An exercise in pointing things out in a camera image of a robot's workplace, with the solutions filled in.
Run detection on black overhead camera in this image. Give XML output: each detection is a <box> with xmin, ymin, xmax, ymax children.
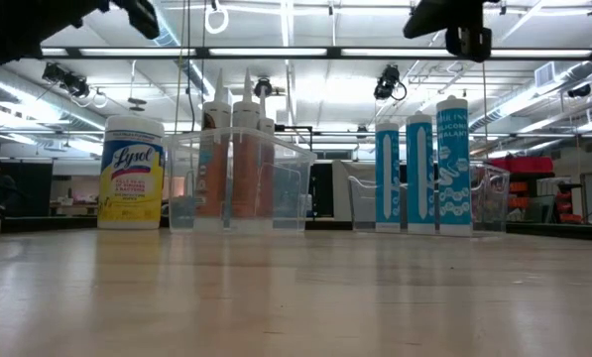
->
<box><xmin>373</xmin><ymin>63</ymin><xmax>409</xmax><ymax>102</ymax></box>

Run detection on Lysol wipes canister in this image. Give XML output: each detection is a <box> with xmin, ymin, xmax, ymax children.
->
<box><xmin>96</xmin><ymin>114</ymin><xmax>167</xmax><ymax>231</ymax></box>

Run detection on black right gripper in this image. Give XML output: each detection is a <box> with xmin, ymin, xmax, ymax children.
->
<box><xmin>403</xmin><ymin>0</ymin><xmax>500</xmax><ymax>63</ymax></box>

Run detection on white ceiling vent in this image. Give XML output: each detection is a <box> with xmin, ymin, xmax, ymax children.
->
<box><xmin>533</xmin><ymin>61</ymin><xmax>557</xmax><ymax>88</ymax></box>

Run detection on black ceiling spotlights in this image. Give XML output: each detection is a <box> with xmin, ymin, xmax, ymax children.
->
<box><xmin>41</xmin><ymin>61</ymin><xmax>92</xmax><ymax>99</ymax></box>

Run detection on clear plastic bin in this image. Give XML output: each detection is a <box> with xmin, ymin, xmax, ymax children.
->
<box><xmin>164</xmin><ymin>126</ymin><xmax>318</xmax><ymax>235</ymax></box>
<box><xmin>347</xmin><ymin>162</ymin><xmax>512</xmax><ymax>235</ymax></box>

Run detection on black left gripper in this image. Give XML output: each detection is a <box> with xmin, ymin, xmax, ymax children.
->
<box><xmin>27</xmin><ymin>0</ymin><xmax>161</xmax><ymax>60</ymax></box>

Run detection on shelf with orange bins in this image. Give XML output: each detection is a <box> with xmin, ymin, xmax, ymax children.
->
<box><xmin>506</xmin><ymin>173</ymin><xmax>584</xmax><ymax>224</ymax></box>

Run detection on blue silicone sealant tube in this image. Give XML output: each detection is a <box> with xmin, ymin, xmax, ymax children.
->
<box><xmin>405</xmin><ymin>111</ymin><xmax>436</xmax><ymax>236</ymax></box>
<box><xmin>374</xmin><ymin>121</ymin><xmax>402</xmax><ymax>234</ymax></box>
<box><xmin>435</xmin><ymin>95</ymin><xmax>474</xmax><ymax>238</ymax></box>

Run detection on red storage bins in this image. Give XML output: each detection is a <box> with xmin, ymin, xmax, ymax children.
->
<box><xmin>488</xmin><ymin>156</ymin><xmax>555</xmax><ymax>175</ymax></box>

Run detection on black partition panel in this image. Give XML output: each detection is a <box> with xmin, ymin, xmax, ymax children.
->
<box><xmin>307</xmin><ymin>161</ymin><xmax>336</xmax><ymax>219</ymax></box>

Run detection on black ceiling fixture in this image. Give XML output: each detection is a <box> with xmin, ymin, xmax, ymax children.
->
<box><xmin>566</xmin><ymin>82</ymin><xmax>592</xmax><ymax>99</ymax></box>

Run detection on white hanging ring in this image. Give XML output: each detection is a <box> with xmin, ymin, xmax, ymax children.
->
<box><xmin>204</xmin><ymin>3</ymin><xmax>231</xmax><ymax>36</ymax></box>

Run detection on silver ventilation duct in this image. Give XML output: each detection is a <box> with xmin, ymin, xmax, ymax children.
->
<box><xmin>468</xmin><ymin>59</ymin><xmax>592</xmax><ymax>134</ymax></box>
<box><xmin>0</xmin><ymin>59</ymin><xmax>107</xmax><ymax>131</ymax></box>

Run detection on white screen panel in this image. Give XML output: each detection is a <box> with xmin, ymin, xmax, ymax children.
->
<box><xmin>332</xmin><ymin>159</ymin><xmax>377</xmax><ymax>223</ymax></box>

